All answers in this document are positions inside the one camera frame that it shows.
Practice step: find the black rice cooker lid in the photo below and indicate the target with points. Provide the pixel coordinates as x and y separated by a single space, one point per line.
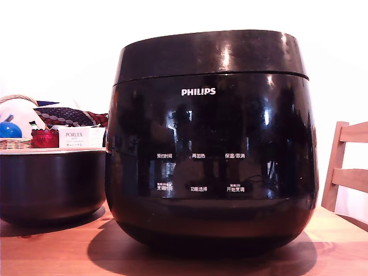
201 54

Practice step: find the black Philips rice cooker body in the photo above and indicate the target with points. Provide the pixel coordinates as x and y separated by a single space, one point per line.
212 218

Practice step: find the white Porlex box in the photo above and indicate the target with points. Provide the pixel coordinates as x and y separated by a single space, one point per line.
74 138

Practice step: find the dotted dark patterned cloth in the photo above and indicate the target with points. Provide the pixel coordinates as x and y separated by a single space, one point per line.
66 115

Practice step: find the red glass jar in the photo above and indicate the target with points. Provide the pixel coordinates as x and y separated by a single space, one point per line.
44 139

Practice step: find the black inner cooking pot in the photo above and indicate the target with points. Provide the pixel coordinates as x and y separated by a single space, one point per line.
51 184

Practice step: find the wooden chair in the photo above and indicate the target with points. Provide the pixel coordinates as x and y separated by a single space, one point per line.
335 172

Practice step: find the white cloth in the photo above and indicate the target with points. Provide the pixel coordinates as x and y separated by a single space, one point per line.
17 112

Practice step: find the wicker basket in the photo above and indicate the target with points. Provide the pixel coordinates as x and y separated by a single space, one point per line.
14 143

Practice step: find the blue ball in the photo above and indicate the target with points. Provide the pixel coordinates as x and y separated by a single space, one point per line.
10 130

